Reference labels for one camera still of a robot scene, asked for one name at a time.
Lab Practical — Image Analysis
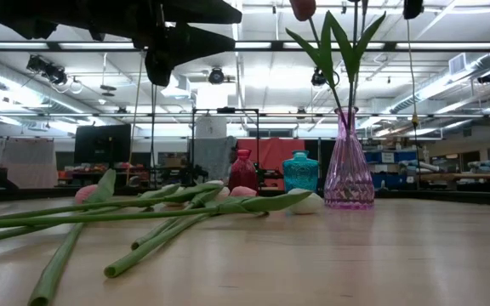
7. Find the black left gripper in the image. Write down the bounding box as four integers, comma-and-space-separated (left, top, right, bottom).
132, 0, 243, 88

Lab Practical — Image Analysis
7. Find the dark red tulip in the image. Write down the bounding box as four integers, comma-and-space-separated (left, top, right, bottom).
349, 0, 387, 124
327, 0, 362, 127
285, 0, 353, 128

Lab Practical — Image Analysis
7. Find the pink tulip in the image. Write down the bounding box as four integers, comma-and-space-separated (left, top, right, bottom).
130, 184, 260, 252
103, 212, 216, 280
27, 168, 117, 306

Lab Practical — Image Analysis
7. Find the red glass vase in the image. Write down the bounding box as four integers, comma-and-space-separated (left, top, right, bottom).
227, 148, 259, 192

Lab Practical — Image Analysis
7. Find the teal glass vase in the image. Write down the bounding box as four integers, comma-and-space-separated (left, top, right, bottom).
282, 150, 321, 195

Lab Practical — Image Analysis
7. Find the purple glass vase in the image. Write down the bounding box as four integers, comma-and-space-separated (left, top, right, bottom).
322, 105, 376, 210

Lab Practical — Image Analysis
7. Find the black ceiling spotlight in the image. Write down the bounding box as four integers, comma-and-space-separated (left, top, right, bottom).
311, 66, 328, 88
208, 66, 226, 85

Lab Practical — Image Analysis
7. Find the grey hanging cloth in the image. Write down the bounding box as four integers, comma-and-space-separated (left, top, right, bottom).
189, 135, 238, 184

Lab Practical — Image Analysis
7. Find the orange red partition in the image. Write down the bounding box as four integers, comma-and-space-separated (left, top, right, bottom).
236, 138, 307, 191

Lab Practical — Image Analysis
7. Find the blue storage shelf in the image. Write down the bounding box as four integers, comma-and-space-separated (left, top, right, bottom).
363, 148, 419, 190

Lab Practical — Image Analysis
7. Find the black monitor screen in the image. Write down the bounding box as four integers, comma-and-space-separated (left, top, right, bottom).
73, 123, 133, 165

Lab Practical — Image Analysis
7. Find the black track light cluster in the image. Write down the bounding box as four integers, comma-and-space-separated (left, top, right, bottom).
26, 54, 70, 86

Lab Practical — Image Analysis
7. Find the cluttered black workbench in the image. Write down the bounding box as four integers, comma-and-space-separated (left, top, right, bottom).
56, 161, 152, 189

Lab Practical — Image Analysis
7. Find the wooden background table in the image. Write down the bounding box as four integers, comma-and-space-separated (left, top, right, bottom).
417, 171, 490, 183

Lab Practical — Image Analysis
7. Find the white board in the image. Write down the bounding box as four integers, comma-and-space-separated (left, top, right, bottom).
0, 136, 58, 190

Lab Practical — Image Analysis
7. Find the black metal stand frame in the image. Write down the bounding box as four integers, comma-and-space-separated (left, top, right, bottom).
191, 107, 260, 184

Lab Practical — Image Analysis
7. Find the yellow hanging cable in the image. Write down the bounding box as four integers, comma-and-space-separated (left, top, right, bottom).
126, 53, 146, 184

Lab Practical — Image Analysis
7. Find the black hanging cable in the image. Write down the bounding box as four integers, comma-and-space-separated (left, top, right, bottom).
404, 18, 420, 141

